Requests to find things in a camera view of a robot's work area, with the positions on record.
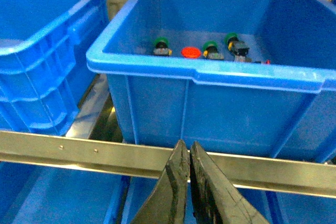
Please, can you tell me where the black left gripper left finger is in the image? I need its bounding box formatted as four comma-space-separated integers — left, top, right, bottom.
131, 140, 190, 223

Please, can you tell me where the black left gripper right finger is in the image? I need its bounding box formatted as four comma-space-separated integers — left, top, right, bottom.
190, 142, 268, 223

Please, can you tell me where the red push button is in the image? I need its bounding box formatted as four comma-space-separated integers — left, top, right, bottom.
181, 47, 202, 59

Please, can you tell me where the blue plastic bin with buttons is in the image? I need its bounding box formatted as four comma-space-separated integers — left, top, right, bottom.
86, 0, 335, 163

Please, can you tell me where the blue lower-shelf bin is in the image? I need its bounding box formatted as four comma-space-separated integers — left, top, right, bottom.
1, 162, 129, 223
121, 177, 335, 223

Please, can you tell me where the blue lower-shelf bin left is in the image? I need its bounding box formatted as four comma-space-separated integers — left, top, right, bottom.
1, 162, 129, 223

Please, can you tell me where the green push button middle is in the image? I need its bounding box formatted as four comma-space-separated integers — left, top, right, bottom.
203, 40, 224, 60

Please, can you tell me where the green push button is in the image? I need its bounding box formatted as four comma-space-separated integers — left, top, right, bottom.
153, 37, 172, 57
203, 40, 224, 60
224, 33, 252, 63

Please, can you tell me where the green push button right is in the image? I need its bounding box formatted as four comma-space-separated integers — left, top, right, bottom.
224, 33, 252, 63

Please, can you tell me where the green push button left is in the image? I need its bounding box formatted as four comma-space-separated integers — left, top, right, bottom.
153, 37, 172, 57

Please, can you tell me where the ribbed blue bin at left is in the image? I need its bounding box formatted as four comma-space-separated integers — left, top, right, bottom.
1, 0, 109, 135

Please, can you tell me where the metal shelf front rail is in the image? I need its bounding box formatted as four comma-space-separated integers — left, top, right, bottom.
1, 131, 335, 198

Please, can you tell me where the small red black switch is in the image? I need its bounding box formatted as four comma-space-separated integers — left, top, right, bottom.
253, 60, 271, 65

